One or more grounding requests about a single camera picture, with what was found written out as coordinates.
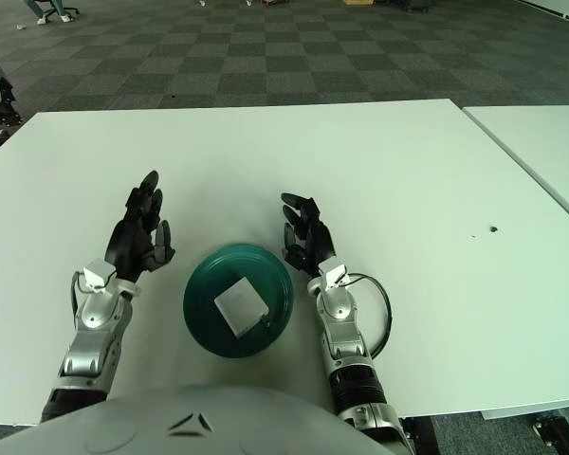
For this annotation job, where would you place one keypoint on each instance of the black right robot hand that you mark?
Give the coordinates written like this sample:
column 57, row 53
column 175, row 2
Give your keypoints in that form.
column 310, row 237

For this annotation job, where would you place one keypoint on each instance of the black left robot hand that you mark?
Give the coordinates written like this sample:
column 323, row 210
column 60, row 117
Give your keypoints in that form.
column 137, row 242

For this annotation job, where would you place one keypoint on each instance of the white charger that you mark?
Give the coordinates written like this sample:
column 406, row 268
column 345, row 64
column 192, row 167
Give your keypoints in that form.
column 241, row 307

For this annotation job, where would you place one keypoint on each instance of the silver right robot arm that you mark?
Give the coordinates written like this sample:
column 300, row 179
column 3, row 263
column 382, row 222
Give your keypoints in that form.
column 355, row 346

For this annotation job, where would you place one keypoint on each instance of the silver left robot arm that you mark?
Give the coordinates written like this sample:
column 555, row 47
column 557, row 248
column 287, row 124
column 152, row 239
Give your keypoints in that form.
column 90, row 332

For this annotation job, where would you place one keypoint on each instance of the green plate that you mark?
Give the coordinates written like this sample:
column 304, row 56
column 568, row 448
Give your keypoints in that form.
column 238, row 300

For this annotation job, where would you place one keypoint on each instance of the grey robot torso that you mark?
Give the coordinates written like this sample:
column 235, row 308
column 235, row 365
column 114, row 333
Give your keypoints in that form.
column 180, row 422

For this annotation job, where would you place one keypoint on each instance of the cardboard box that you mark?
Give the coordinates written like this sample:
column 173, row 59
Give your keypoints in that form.
column 358, row 2

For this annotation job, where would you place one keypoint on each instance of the white side table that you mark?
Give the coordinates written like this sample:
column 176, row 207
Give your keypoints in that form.
column 540, row 151

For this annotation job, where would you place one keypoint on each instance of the black office chair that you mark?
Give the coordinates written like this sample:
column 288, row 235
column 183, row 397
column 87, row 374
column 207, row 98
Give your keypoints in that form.
column 57, row 8

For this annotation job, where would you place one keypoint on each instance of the seated person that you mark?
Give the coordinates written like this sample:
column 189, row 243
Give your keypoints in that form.
column 45, row 9

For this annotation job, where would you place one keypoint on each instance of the black table leg frame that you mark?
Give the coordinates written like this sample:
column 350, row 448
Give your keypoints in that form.
column 517, row 429

